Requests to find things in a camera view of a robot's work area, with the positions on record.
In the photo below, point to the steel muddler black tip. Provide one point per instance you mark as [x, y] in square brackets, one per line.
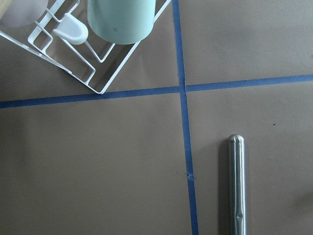
[237, 185]

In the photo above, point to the mint green cup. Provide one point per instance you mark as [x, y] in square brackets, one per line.
[122, 22]

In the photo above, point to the white wire cup rack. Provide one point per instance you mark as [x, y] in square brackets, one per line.
[58, 32]

